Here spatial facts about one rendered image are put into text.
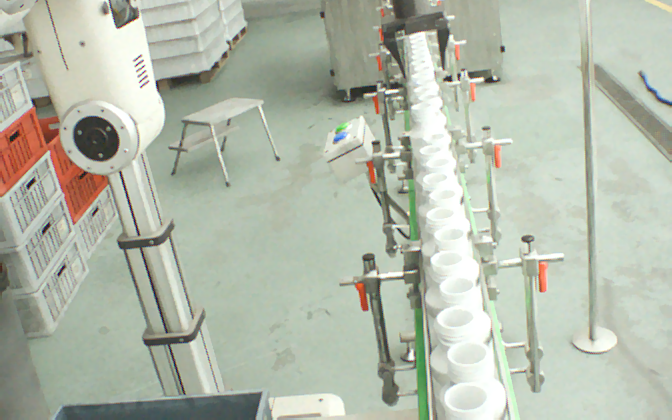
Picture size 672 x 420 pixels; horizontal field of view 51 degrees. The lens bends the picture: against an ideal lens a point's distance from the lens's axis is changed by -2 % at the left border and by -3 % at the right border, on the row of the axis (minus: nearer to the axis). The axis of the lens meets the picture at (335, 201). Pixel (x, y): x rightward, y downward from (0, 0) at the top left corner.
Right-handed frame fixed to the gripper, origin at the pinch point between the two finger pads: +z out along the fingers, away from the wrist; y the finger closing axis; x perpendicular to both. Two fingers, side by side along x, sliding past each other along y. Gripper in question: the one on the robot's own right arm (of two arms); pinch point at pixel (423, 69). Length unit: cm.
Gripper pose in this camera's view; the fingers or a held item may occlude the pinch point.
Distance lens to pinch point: 119.7
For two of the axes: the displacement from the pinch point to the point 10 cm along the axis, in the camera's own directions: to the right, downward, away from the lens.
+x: 0.7, -4.0, 9.1
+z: 2.3, 9.0, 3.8
